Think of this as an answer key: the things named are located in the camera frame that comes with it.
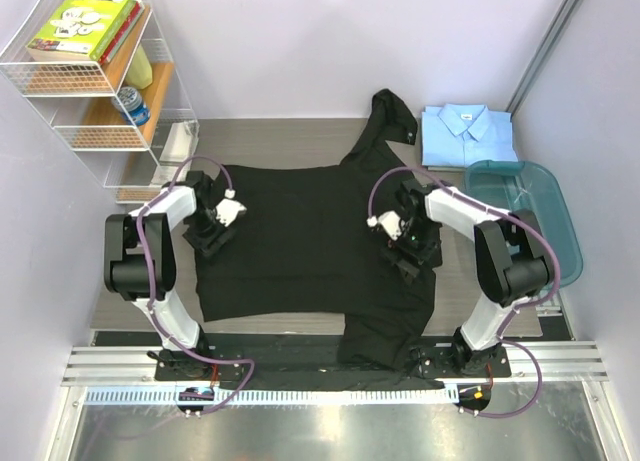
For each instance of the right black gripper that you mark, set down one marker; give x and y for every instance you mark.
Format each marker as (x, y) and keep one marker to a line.
(394, 251)

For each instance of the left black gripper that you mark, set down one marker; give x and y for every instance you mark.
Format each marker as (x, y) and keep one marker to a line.
(215, 243)

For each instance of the black long sleeve shirt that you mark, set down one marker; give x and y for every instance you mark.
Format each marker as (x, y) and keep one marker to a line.
(303, 245)

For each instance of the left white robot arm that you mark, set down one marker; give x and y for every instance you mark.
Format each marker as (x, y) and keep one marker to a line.
(140, 264)

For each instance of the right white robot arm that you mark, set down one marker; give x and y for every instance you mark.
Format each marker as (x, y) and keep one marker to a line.
(513, 261)

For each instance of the white paper booklet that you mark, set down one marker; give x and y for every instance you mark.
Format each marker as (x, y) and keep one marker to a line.
(179, 144)

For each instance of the teal plastic tray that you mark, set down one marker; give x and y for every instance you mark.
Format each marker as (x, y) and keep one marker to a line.
(526, 185)

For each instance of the folded light blue shirt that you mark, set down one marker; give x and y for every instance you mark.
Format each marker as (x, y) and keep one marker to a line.
(458, 136)

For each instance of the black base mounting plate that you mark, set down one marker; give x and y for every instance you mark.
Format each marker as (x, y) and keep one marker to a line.
(309, 363)

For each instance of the blue lidded jar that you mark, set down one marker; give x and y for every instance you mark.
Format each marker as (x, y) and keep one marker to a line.
(131, 106)

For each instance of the yellow green bottle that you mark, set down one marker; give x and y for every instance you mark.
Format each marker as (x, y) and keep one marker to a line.
(139, 74)

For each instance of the red cover book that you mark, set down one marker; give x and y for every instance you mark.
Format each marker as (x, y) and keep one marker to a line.
(124, 31)

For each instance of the green cover book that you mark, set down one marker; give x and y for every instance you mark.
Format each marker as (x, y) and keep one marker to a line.
(79, 30)

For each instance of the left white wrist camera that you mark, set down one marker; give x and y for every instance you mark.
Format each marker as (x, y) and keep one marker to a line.
(229, 209)

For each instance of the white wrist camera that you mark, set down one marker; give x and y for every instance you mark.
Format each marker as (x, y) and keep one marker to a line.
(229, 209)
(391, 223)

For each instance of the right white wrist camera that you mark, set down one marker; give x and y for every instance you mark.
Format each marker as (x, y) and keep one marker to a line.
(391, 223)

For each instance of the white slotted cable duct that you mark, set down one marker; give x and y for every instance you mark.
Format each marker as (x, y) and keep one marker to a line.
(201, 396)

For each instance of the aluminium frame rail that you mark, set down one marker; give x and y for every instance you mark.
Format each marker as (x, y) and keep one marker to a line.
(130, 365)

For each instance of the white wire shelf rack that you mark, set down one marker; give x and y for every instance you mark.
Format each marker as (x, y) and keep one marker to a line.
(74, 99)

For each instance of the grey aluminium wall post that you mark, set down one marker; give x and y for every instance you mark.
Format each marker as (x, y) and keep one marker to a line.
(543, 53)

